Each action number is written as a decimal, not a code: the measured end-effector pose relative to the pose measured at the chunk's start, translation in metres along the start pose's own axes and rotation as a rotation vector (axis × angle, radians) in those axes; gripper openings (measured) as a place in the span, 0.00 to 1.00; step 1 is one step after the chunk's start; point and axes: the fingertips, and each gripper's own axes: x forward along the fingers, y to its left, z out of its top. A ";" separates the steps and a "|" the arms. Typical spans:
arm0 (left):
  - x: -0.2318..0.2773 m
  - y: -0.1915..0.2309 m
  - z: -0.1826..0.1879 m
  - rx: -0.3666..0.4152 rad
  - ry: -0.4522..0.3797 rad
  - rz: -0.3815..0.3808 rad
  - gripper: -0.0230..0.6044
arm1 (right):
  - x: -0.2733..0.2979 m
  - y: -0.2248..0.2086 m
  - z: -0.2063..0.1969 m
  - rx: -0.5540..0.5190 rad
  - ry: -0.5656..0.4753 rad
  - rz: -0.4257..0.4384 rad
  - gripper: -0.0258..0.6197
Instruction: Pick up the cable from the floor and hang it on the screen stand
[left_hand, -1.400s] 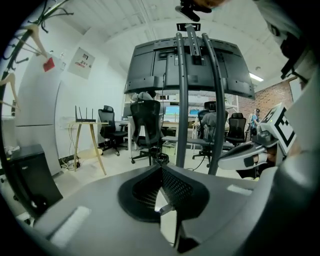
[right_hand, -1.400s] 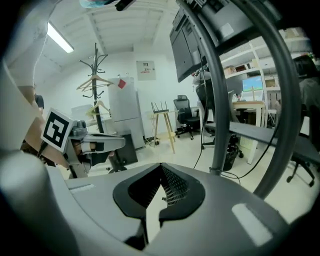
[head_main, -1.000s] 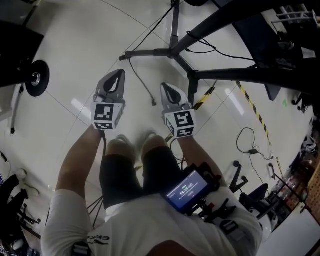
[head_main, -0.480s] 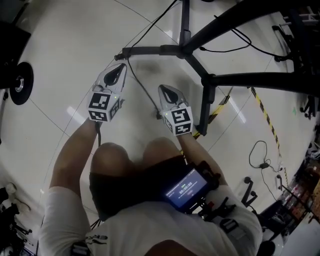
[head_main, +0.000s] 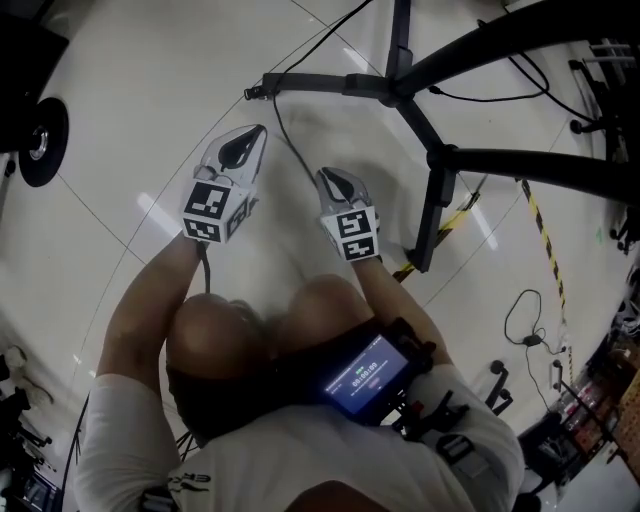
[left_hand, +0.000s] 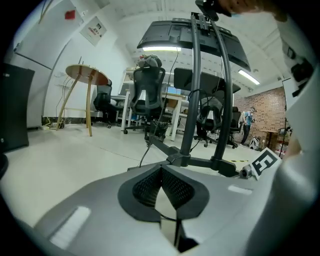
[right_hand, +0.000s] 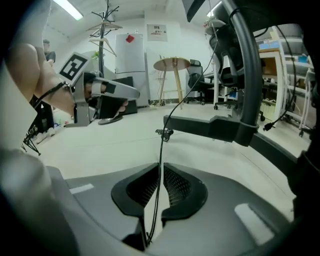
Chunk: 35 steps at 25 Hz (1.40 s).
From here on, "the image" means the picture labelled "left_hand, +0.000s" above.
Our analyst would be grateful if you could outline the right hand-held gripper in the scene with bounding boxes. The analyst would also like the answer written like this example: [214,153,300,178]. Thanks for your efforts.
[238,147,283,181]

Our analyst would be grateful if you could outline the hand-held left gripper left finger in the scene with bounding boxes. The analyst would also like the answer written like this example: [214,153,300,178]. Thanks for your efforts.
[14,163,180,256]

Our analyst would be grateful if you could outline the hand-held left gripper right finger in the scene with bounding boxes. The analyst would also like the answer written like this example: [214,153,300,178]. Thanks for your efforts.
[161,149,318,256]

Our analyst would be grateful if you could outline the person's right forearm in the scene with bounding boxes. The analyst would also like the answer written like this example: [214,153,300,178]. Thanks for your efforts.
[284,136,303,159]

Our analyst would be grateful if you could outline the white power strip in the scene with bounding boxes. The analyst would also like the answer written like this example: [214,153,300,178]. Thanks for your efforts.
[40,121,58,131]

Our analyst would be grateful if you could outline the black office chair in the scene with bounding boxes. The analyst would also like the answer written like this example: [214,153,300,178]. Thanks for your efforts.
[93,79,126,129]
[225,106,243,150]
[193,96,226,148]
[123,66,168,141]

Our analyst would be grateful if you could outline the person's white shirt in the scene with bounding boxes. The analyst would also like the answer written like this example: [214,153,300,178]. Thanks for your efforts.
[274,14,320,161]

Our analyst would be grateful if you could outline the ceiling light tube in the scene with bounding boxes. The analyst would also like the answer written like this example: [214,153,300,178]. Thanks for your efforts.
[141,45,183,53]
[237,69,261,86]

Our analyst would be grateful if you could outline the black tripod stand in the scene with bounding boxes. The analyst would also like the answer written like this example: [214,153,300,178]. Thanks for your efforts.
[144,11,241,179]

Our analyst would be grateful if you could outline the black chest-mounted monitor rig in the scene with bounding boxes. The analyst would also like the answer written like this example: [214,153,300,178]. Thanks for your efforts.
[286,46,315,98]

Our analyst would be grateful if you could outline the black stand shelf tray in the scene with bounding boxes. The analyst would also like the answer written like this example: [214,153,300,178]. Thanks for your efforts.
[173,66,242,95]

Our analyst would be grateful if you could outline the black speaker box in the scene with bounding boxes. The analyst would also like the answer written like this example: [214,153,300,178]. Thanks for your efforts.
[0,62,36,154]

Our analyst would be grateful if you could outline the round wooden table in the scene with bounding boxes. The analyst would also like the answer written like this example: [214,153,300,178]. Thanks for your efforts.
[55,63,110,138]

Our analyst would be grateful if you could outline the grey plush toy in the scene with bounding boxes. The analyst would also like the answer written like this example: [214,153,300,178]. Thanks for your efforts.
[137,54,164,68]

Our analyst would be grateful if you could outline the person's head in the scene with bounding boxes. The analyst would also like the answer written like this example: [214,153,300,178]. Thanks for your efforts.
[217,0,288,23]

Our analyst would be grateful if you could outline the white refrigerator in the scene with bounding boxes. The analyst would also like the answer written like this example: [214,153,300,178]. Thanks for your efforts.
[13,0,85,71]

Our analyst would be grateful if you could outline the black head camera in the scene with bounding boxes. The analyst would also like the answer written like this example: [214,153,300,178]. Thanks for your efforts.
[194,0,220,22]

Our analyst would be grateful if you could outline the white wall poster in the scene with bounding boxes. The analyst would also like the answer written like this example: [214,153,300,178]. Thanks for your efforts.
[79,15,108,47]

